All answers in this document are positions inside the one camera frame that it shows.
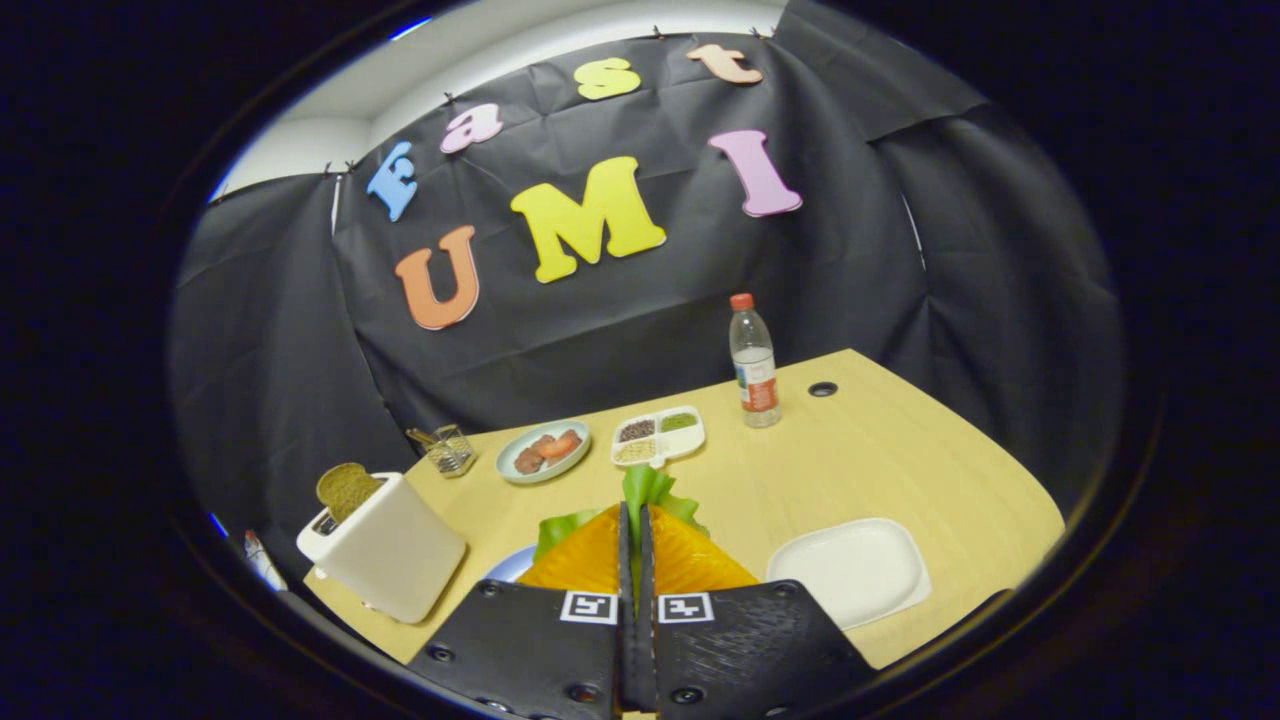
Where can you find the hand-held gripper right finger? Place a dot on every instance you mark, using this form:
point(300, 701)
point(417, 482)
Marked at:
point(750, 650)

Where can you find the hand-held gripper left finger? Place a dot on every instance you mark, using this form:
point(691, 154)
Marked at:
point(530, 650)

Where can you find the green lettuce leaf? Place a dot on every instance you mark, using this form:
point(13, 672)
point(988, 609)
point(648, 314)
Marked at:
point(650, 490)

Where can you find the dark toasted bread slice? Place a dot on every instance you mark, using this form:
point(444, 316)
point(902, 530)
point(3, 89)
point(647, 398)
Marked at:
point(347, 488)

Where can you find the blue round plate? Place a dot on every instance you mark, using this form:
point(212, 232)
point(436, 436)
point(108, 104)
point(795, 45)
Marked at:
point(508, 568)

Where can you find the white rectangular plate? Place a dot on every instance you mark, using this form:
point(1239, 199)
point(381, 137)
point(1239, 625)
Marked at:
point(850, 572)

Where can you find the white toaster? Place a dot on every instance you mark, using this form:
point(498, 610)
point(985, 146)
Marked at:
point(390, 560)

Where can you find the grey-green round plate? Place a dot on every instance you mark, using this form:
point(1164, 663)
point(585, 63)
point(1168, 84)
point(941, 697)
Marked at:
point(510, 472)

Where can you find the brown meat piece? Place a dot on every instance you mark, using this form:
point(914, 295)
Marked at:
point(543, 441)
point(528, 461)

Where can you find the red tomato slice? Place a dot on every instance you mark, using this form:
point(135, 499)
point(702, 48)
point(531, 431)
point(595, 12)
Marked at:
point(562, 445)

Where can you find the white divided condiment tray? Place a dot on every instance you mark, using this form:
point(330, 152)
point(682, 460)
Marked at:
point(685, 442)

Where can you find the black table grommet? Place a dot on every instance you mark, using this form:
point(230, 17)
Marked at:
point(822, 389)

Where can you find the clear bottle with red cap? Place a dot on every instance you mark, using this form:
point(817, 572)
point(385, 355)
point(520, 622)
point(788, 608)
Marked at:
point(756, 370)

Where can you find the white red object beside table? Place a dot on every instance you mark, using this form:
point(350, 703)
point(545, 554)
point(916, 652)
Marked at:
point(263, 562)

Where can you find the black backdrop cloth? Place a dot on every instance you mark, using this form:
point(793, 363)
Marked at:
point(600, 340)

